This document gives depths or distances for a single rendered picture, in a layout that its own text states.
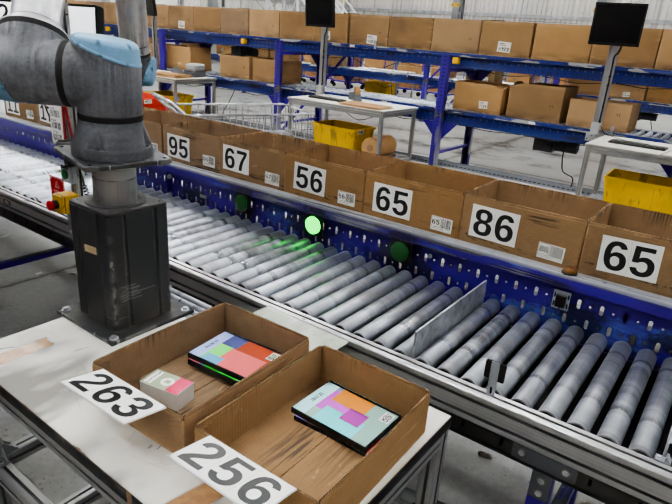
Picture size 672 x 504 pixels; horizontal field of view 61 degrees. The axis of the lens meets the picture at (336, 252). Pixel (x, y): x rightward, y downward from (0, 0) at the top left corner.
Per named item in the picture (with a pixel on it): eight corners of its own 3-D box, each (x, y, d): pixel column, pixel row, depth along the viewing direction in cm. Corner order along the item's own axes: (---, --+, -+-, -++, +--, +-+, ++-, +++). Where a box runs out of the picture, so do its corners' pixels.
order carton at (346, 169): (283, 193, 236) (284, 152, 230) (326, 181, 258) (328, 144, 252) (361, 215, 215) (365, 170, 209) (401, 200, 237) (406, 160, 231)
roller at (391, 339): (366, 355, 155) (367, 339, 154) (450, 296, 195) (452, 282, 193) (381, 362, 153) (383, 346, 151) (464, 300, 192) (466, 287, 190)
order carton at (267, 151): (218, 175, 257) (218, 137, 251) (263, 166, 279) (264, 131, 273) (284, 193, 236) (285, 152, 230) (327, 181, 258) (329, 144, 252)
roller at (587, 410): (559, 440, 127) (564, 421, 126) (612, 350, 167) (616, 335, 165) (582, 450, 125) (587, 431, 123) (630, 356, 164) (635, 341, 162)
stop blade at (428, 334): (410, 361, 151) (414, 331, 147) (480, 304, 186) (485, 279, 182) (412, 362, 150) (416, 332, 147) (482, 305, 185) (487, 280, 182)
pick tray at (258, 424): (193, 470, 105) (191, 425, 101) (319, 380, 134) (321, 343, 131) (315, 553, 90) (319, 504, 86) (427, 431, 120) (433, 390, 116)
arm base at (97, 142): (88, 165, 130) (85, 121, 126) (59, 146, 142) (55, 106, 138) (166, 158, 142) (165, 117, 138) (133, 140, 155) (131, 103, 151)
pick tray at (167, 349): (93, 402, 121) (89, 361, 118) (224, 334, 151) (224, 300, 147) (184, 462, 107) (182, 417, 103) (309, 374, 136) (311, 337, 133)
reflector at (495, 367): (478, 398, 136) (485, 358, 132) (480, 396, 137) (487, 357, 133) (498, 406, 133) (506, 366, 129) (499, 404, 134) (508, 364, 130)
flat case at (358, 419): (364, 454, 109) (365, 448, 108) (290, 412, 119) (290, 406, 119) (401, 420, 119) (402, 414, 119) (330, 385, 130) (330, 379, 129)
